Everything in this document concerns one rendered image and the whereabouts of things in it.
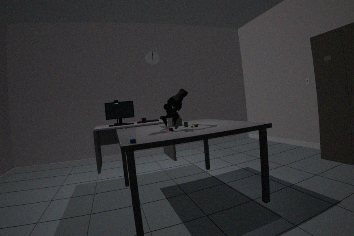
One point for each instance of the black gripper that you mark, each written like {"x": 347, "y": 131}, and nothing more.
{"x": 164, "y": 118}

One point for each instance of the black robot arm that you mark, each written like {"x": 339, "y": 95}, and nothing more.
{"x": 175, "y": 101}

